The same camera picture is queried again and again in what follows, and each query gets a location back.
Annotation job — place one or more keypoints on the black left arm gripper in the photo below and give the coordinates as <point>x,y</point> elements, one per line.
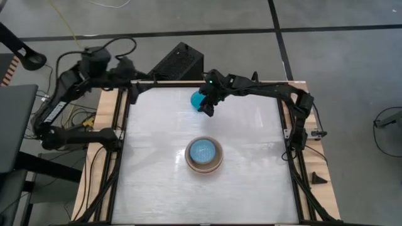
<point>130,72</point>

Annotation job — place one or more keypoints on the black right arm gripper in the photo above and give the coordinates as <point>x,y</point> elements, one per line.
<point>216,86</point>

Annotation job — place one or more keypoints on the textured blue plastic bowl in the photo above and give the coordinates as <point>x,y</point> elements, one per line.
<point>202,151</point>

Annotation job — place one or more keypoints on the wooden bowl with blue inside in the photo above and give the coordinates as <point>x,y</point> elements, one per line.
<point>204,170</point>

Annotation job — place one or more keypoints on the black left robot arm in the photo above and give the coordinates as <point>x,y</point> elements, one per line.
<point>63,91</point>

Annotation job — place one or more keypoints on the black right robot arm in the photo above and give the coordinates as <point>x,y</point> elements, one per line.
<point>282,91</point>

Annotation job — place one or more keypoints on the wooden table board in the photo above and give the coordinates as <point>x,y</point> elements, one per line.
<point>105,110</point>

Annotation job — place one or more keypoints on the black perforated computer case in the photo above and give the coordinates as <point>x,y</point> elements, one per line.
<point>179,62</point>

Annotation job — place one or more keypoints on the silver clamp device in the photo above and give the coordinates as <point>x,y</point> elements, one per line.
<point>317,134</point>

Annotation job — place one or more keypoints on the black curved stand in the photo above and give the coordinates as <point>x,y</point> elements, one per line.
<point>29,58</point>

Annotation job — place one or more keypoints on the black side desk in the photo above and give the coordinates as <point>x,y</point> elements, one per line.
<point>14,125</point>

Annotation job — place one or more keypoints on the orange striped panel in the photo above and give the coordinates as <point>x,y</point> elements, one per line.
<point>9,72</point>

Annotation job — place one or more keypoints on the grey stand foot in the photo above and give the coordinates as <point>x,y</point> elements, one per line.
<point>391,120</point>

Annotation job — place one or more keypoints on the black aluminium table frame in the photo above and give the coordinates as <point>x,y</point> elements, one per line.
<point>116,157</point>

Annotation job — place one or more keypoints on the small black triangular bracket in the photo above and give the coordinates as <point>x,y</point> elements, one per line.
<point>318,179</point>

